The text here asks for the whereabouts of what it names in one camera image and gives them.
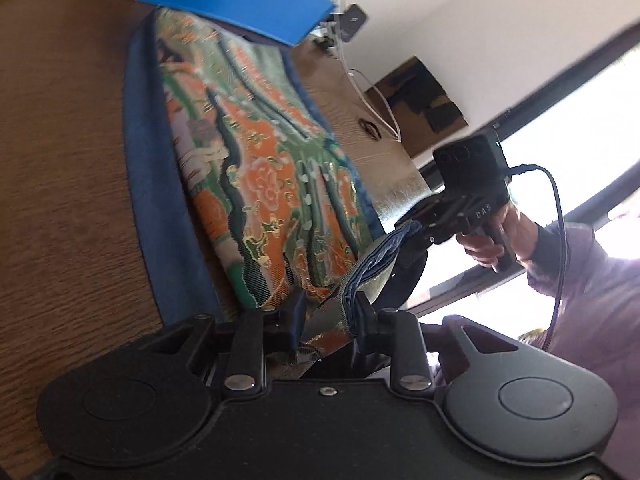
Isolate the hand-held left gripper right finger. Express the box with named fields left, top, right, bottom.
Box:
left=352, top=292, right=523, bottom=394

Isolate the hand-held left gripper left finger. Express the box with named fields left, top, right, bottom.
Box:
left=132, top=289, right=307, bottom=392

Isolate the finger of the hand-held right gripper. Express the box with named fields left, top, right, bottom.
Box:
left=382, top=232, right=431, bottom=313

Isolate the patterned brocade cloth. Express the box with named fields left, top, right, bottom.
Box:
left=122, top=6, right=432, bottom=363

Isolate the person's right forearm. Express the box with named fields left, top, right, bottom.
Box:
left=520, top=220, right=640, bottom=480

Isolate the person's right hand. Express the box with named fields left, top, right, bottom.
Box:
left=457, top=202, right=539, bottom=274

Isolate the black phone charger stand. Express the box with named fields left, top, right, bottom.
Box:
left=332, top=3, right=371, bottom=44

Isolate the white power strip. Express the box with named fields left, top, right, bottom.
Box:
left=319, top=22, right=342, bottom=52

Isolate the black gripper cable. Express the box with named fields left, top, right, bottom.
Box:
left=507, top=162, right=569, bottom=357

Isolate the white charging cable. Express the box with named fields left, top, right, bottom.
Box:
left=310, top=0, right=402, bottom=142

